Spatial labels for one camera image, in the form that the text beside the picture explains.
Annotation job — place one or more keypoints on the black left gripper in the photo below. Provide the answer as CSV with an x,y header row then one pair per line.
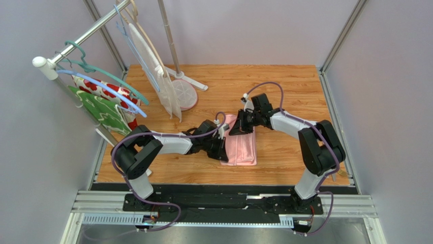
x,y
221,153

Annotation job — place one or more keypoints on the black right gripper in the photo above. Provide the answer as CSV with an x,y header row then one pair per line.
x,y
244,120

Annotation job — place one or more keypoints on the pink cloth napkin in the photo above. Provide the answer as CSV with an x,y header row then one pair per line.
x,y
241,150

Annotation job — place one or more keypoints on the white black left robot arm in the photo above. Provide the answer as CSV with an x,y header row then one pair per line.
x,y
133,156

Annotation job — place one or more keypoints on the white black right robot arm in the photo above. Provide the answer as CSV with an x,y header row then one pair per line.
x,y
321,149

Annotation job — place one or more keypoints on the red floral white cloth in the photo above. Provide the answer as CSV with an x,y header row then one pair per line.
x,y
93,89

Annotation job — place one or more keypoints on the beige hanger with white cloth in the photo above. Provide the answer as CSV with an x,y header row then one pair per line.
x,y
167,95

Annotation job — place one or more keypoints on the blue plastic hanger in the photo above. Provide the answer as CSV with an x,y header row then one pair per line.
x,y
132,106

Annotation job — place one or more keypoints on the green patterned cloth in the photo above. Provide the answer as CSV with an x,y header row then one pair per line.
x,y
106,112

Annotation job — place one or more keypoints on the teal plastic hanger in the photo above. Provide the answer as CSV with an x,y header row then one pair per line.
x,y
91,69

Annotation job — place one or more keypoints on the light blue thin hanger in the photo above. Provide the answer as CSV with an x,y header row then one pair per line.
x,y
138,46

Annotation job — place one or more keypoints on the metal clothes rack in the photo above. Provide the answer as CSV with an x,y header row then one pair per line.
x,y
48,65

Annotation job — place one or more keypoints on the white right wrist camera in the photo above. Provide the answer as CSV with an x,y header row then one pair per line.
x,y
247,103

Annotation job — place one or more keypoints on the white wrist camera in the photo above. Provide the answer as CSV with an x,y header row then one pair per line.
x,y
222,129
247,103

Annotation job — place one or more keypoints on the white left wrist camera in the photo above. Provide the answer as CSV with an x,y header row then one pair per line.
x,y
222,129

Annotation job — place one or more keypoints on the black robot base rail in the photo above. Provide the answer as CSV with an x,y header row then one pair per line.
x,y
238,204

